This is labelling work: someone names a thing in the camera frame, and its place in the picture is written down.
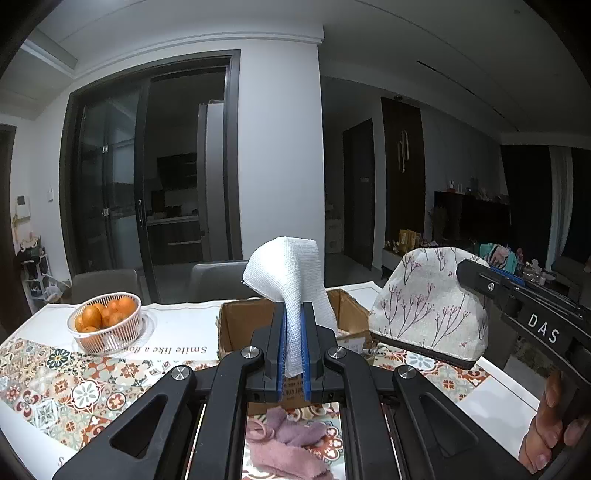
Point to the dark interior door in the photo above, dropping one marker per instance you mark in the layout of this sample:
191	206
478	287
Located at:
359	194

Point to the pile of colourful clothes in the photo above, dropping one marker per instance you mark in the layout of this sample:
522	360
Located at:
501	256

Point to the mauve knitted cloth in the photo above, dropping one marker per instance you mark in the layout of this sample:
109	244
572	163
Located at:
300	431
286	459

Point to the white gauze cloth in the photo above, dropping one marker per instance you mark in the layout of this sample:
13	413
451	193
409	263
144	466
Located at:
286	267

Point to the white plastic basket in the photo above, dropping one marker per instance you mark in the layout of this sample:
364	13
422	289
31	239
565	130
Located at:
108	337

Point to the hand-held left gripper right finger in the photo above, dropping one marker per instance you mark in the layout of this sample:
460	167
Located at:
306	350

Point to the person's right hand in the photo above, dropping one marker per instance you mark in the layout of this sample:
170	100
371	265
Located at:
538	434

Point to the white floral fabric pouch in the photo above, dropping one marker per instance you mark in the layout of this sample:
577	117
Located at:
425	314

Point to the shoe rack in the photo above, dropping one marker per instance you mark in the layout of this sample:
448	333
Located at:
39	277

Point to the brown wooden wall panel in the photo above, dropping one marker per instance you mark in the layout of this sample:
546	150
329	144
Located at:
401	184

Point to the white wall intercom panel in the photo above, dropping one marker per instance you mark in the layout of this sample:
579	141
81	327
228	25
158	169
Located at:
21	206

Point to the white low cabinet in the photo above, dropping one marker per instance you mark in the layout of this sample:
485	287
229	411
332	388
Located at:
395	263

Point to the grey dining chair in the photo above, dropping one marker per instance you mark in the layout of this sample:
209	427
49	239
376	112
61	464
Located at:
217	279
104	286

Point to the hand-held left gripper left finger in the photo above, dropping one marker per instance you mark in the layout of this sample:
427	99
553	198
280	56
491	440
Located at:
279	350

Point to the dark wooden entrance door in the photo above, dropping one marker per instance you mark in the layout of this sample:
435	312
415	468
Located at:
7	230

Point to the brown cardboard box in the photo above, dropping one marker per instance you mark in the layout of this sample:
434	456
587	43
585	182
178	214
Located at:
244	327

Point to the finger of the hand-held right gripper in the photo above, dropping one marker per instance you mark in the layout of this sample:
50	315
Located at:
480	277
508	271

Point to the pile of oranges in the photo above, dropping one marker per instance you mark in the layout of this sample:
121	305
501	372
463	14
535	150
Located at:
104	316

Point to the white light switch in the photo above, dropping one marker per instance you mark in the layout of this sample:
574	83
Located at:
50	194

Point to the dark sliding glass door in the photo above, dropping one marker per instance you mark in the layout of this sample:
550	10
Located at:
115	184

